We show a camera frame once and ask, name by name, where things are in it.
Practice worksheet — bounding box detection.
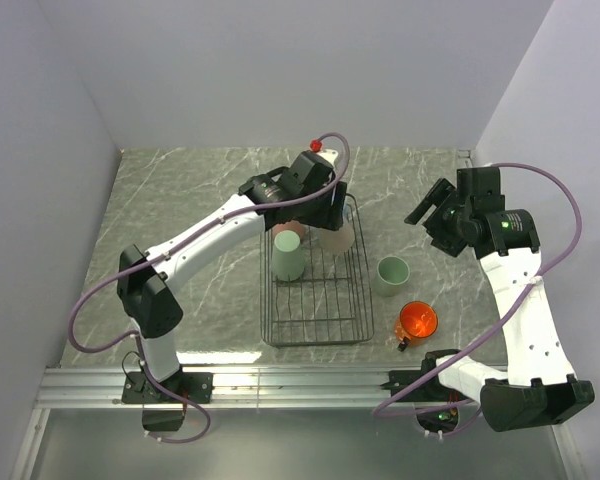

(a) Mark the beige plastic cup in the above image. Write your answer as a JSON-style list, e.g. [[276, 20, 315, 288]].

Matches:
[[317, 221, 355, 255]]

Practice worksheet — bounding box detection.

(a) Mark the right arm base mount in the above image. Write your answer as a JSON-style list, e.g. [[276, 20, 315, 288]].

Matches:
[[380, 368, 476, 434]]

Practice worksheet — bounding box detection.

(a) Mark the pink plastic cup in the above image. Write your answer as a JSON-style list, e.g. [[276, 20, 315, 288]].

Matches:
[[272, 220, 306, 239]]

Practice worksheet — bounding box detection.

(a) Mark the blue plastic cup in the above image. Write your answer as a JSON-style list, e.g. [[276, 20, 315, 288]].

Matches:
[[343, 203, 354, 222]]

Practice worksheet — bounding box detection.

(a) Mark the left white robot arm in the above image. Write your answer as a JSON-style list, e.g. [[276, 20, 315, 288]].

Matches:
[[116, 150, 349, 402]]

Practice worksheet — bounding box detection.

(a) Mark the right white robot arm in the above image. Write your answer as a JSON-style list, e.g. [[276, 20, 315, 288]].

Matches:
[[393, 165, 595, 432]]

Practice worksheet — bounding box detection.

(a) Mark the green cup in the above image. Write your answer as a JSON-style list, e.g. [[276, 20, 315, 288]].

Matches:
[[271, 230, 305, 282], [374, 256, 410, 297]]

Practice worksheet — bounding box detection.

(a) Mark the black wire dish rack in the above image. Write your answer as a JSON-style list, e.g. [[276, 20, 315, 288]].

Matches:
[[260, 194, 375, 348]]

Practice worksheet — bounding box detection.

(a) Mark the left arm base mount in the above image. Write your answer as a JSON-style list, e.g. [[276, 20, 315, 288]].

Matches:
[[121, 370, 213, 443]]

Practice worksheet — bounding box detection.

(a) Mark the aluminium rail frame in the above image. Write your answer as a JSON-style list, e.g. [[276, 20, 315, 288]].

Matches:
[[9, 147, 581, 480]]

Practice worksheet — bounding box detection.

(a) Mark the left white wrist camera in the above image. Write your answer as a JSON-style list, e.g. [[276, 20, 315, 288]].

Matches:
[[309, 139, 340, 169]]

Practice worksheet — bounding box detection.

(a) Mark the orange transparent mug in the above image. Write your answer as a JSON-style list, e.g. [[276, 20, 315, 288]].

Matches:
[[394, 301, 438, 352]]

